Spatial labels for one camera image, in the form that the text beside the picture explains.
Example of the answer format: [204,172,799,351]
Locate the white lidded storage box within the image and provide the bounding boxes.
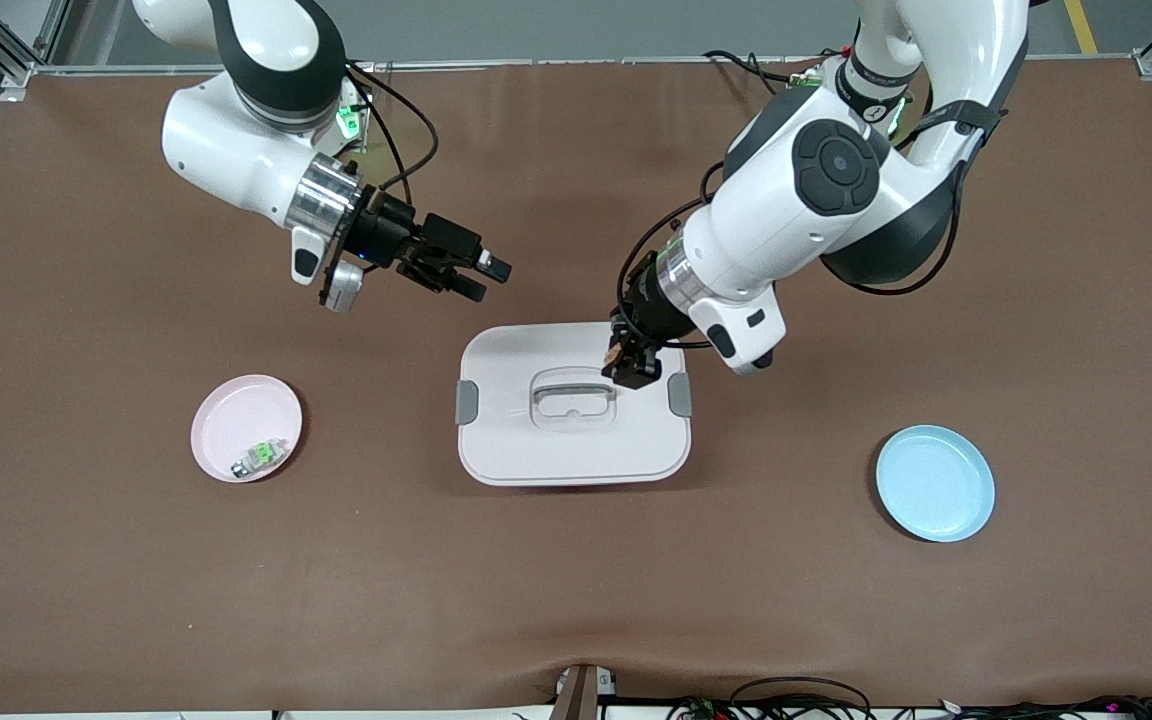
[456,320,694,489]

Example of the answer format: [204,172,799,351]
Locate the brown table mat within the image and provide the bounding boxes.
[0,58,1152,713]

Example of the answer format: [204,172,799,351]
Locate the pink round plate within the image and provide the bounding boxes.
[190,374,304,485]

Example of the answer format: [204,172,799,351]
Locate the light blue round plate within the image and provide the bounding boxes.
[876,425,996,544]

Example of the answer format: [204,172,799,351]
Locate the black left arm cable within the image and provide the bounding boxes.
[618,160,727,351]

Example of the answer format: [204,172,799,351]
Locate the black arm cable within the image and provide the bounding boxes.
[618,160,727,351]
[346,62,439,191]

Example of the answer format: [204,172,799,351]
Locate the grey folding lid handle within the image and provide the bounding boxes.
[530,380,618,404]

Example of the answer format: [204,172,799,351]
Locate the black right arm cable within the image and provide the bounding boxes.
[346,62,439,191]

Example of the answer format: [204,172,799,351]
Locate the silver table edge rail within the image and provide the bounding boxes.
[31,57,1137,75]

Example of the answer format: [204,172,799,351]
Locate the green and silver switch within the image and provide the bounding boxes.
[231,437,289,479]

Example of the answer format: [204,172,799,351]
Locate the black arm base cables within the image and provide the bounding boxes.
[702,48,817,101]

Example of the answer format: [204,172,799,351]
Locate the aluminium camera mount extrusion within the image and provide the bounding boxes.
[551,663,619,720]

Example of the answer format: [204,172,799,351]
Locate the black looped cable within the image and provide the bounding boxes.
[729,677,874,720]

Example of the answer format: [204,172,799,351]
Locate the black cable bundle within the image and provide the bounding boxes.
[936,694,1152,720]

